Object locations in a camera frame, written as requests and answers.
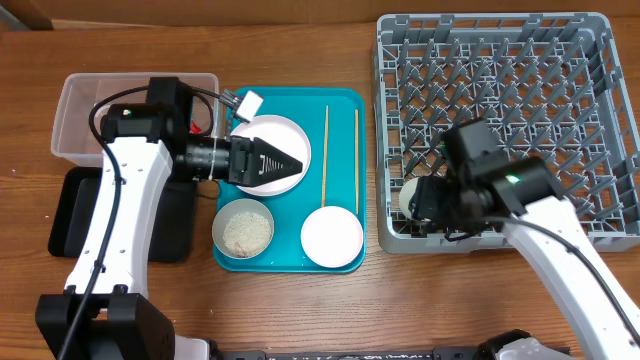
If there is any grey bowl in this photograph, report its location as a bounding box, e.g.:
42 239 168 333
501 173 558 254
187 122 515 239
212 198 275 260

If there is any wooden chopstick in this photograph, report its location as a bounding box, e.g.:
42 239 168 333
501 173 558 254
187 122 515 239
354 108 360 215
321 105 329 207

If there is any white cup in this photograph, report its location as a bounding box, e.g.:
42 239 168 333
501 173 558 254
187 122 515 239
398 178 419 219

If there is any red snack wrapper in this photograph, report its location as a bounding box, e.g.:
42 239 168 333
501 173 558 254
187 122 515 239
190 121 202 135

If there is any white rice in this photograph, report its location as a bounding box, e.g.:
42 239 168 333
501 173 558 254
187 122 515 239
223 212 272 258

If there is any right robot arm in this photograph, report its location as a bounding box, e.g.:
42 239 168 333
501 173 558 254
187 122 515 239
399 118 639 359

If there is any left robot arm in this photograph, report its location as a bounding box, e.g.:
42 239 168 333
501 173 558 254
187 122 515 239
35 77 303 359

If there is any large white plate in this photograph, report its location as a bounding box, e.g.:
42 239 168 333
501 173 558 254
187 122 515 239
231 115 312 197

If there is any teal serving tray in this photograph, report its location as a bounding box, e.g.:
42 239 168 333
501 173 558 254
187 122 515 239
213 86 366 273

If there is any black plastic tray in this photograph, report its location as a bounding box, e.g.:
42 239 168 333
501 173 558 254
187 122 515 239
48 167 197 263

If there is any grey dish rack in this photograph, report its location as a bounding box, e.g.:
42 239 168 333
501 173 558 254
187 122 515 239
373 12 639 254

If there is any clear plastic bin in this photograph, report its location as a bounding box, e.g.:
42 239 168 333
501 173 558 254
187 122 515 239
51 72 219 167

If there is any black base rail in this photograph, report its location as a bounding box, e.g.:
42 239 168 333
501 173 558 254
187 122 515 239
214 346 481 360

